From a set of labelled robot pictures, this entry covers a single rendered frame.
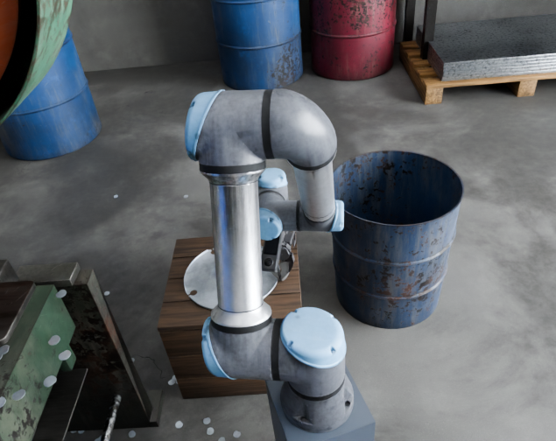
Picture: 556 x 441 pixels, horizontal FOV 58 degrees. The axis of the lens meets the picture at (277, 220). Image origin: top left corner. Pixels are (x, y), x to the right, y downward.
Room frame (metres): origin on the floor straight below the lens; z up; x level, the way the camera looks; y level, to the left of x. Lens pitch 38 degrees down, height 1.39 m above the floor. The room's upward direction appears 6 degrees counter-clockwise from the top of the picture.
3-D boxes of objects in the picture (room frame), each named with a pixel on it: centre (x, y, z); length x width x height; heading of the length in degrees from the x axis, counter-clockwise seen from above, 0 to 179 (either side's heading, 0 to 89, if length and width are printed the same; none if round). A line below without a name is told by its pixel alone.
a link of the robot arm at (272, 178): (1.06, 0.00, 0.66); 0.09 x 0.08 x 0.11; 169
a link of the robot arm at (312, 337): (0.59, -0.04, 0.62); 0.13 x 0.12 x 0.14; 79
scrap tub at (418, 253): (1.29, -0.38, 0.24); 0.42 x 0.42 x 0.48
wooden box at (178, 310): (1.10, 0.15, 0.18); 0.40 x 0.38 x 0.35; 87
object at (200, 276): (1.09, 0.15, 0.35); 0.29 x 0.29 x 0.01
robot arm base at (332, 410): (0.59, -0.04, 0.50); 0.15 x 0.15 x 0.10
